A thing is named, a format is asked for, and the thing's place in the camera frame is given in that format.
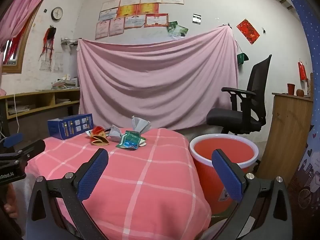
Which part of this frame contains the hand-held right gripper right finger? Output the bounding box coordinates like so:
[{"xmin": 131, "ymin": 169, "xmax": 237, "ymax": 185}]
[{"xmin": 211, "ymin": 149, "xmax": 293, "ymax": 240}]

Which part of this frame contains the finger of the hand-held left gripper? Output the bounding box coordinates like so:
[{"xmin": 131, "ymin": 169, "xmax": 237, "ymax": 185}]
[
  {"xmin": 0, "ymin": 133, "xmax": 23, "ymax": 148},
  {"xmin": 0, "ymin": 139, "xmax": 46, "ymax": 167}
]

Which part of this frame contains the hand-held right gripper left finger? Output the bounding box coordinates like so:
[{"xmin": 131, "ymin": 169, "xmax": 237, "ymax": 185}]
[{"xmin": 26, "ymin": 148, "xmax": 110, "ymax": 240}]

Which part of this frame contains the red plastic bin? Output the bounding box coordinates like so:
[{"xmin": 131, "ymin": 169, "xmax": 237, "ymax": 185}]
[{"xmin": 189, "ymin": 134, "xmax": 260, "ymax": 215}]

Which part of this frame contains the small grey wrapper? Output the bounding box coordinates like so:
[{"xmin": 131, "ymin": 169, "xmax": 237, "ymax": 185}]
[{"xmin": 109, "ymin": 124, "xmax": 123, "ymax": 138}]

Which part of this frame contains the green foil wrapper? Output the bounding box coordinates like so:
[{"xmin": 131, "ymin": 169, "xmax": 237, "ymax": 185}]
[{"xmin": 115, "ymin": 130, "xmax": 147, "ymax": 150}]

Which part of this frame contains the grey face mask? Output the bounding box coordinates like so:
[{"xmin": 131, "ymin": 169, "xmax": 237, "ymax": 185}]
[{"xmin": 132, "ymin": 116, "xmax": 152, "ymax": 132}]

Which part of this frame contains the person's left hand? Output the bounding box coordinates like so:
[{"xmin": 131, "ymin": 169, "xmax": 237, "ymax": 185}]
[{"xmin": 0, "ymin": 184, "xmax": 20, "ymax": 219}]

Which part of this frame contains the blue cardboard box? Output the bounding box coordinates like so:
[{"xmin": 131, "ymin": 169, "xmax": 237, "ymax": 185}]
[{"xmin": 47, "ymin": 113, "xmax": 94, "ymax": 140}]

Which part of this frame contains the pink checked blanket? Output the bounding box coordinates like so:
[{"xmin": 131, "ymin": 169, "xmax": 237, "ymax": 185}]
[{"xmin": 25, "ymin": 127, "xmax": 213, "ymax": 240}]

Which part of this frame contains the wooden shelf desk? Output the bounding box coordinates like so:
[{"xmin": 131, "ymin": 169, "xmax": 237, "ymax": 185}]
[{"xmin": 0, "ymin": 89, "xmax": 81, "ymax": 120}]

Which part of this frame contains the black office chair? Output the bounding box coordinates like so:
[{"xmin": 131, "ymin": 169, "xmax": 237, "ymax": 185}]
[{"xmin": 206, "ymin": 54, "xmax": 272, "ymax": 137}]

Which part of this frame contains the wooden cabinet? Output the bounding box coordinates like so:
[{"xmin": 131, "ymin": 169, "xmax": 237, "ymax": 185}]
[{"xmin": 256, "ymin": 92, "xmax": 314, "ymax": 188}]

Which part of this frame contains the stack of books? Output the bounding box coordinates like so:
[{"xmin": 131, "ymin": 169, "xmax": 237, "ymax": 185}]
[{"xmin": 51, "ymin": 74, "xmax": 80, "ymax": 90}]

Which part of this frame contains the blue printed curtain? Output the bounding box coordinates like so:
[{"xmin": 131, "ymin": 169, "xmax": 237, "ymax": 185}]
[{"xmin": 285, "ymin": 0, "xmax": 320, "ymax": 240}]

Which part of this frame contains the pink hanging sheet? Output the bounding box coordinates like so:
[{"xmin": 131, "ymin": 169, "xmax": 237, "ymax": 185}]
[{"xmin": 77, "ymin": 25, "xmax": 239, "ymax": 130}]

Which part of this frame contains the green hanging bag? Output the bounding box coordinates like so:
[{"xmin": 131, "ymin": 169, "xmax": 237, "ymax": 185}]
[{"xmin": 237, "ymin": 52, "xmax": 249, "ymax": 65}]

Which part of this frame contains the red hanging ornament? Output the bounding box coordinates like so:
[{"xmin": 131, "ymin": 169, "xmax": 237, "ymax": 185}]
[{"xmin": 297, "ymin": 60, "xmax": 308, "ymax": 82}]

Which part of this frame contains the pink window curtain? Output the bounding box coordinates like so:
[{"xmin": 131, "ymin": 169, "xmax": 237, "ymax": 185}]
[{"xmin": 0, "ymin": 0, "xmax": 58, "ymax": 53}]

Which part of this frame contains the white cable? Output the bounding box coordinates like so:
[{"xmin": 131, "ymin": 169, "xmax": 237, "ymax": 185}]
[{"xmin": 14, "ymin": 94, "xmax": 20, "ymax": 133}]

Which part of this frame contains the white paper wall chart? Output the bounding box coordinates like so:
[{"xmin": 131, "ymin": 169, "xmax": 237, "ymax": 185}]
[{"xmin": 40, "ymin": 54, "xmax": 52, "ymax": 71}]

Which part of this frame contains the wooden window frame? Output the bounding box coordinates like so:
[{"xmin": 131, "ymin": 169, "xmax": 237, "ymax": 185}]
[{"xmin": 1, "ymin": 5, "xmax": 40, "ymax": 74}]

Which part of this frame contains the red ribbon wall decoration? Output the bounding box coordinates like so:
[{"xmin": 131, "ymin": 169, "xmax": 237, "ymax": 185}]
[{"xmin": 39, "ymin": 26, "xmax": 57, "ymax": 60}]

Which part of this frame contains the wire wall shelf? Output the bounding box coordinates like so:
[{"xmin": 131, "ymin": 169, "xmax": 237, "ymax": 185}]
[{"xmin": 61, "ymin": 37, "xmax": 78, "ymax": 47}]

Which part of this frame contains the round wall clock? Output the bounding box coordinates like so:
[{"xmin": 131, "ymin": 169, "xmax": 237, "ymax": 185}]
[{"xmin": 51, "ymin": 7, "xmax": 63, "ymax": 20}]

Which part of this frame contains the red diamond wall poster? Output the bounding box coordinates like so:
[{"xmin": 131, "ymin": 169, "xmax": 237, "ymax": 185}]
[{"xmin": 236, "ymin": 19, "xmax": 260, "ymax": 45}]

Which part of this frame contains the group of wall certificates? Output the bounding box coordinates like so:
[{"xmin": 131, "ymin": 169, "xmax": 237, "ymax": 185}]
[{"xmin": 95, "ymin": 0, "xmax": 185, "ymax": 40}]

